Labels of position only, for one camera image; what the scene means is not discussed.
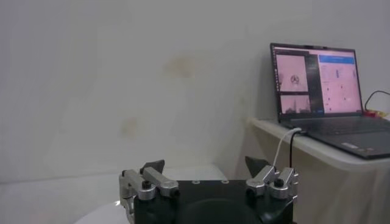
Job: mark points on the white side table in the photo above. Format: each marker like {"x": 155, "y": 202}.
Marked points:
{"x": 320, "y": 149}

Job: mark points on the red yellow connector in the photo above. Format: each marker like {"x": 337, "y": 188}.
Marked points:
{"x": 373, "y": 113}

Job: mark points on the white round plate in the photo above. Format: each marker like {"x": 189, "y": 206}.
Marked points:
{"x": 103, "y": 216}

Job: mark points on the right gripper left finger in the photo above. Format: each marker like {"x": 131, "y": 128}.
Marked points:
{"x": 158, "y": 179}

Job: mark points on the black laptop pink screen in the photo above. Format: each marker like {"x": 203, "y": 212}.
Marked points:
{"x": 335, "y": 91}

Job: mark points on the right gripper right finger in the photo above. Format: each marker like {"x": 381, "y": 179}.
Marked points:
{"x": 265, "y": 179}

